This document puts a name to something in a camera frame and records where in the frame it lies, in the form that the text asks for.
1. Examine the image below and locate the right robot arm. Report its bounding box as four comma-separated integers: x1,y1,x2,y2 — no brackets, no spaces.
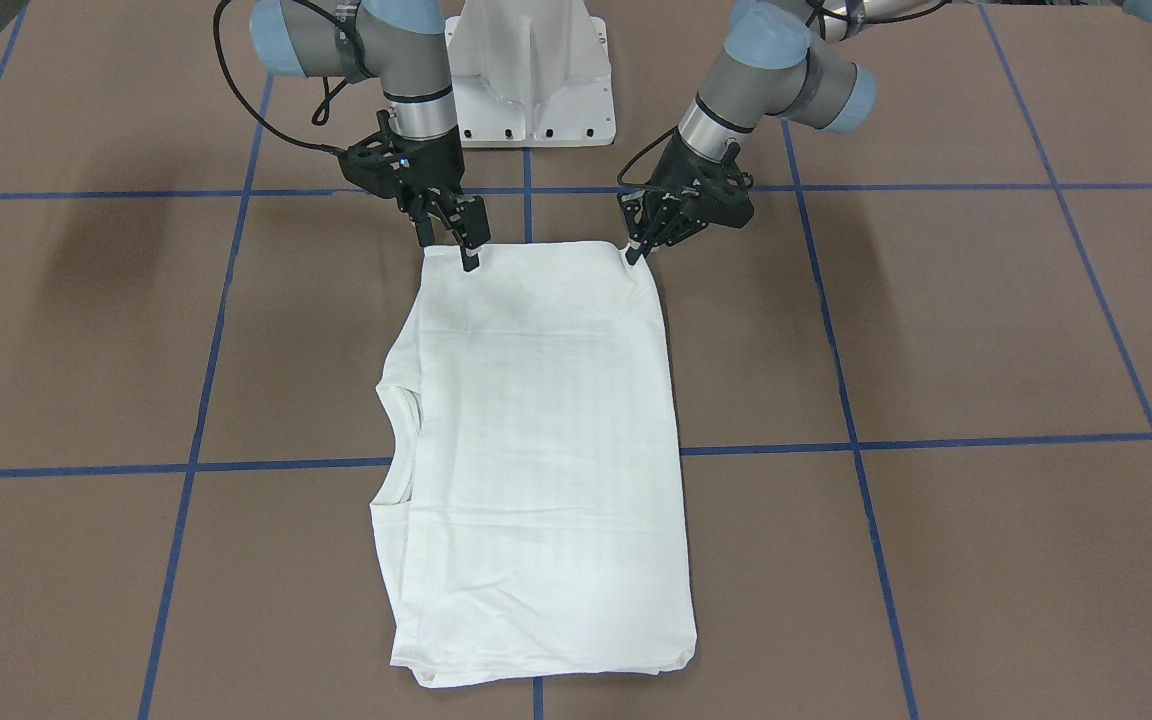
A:
250,1,492,272

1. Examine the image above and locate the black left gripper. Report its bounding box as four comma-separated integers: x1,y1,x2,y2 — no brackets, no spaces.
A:
616,129,755,266

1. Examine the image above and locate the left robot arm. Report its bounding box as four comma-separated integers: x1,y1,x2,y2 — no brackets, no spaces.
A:
617,1,1152,263

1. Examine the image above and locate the white long-sleeve printed shirt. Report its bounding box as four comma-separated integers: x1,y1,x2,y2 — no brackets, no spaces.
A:
370,240,698,689

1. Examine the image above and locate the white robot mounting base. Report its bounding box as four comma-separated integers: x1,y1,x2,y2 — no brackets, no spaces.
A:
444,1,617,149

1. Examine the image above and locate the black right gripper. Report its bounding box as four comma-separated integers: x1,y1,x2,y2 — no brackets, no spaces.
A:
339,109,492,273

